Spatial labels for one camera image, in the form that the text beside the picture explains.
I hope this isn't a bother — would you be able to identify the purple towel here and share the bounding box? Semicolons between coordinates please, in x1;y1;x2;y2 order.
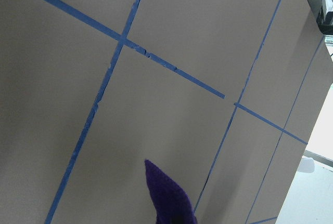
144;160;197;224

